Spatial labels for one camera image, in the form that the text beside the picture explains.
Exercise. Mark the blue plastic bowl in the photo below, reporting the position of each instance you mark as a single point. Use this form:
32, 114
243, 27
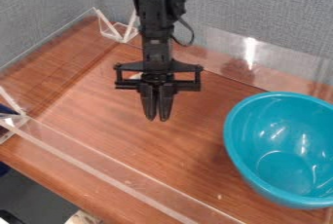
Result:
278, 140

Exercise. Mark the white red plush mushroom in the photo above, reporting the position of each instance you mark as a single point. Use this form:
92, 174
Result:
135, 76

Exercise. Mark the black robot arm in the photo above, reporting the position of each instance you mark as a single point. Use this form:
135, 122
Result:
158, 15

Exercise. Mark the clear acrylic front barrier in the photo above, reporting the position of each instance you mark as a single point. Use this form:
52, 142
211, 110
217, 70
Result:
138, 185

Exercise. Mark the clear acrylic barrier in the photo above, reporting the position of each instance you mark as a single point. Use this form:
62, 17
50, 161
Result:
138, 185
260, 64
23, 37

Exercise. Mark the clear acrylic left barrier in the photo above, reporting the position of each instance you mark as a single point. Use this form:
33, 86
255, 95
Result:
23, 37

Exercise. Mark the clear acrylic back barrier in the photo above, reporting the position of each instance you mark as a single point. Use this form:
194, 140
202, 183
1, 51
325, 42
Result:
260, 64

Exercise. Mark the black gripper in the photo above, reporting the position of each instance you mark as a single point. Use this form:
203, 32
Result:
158, 68

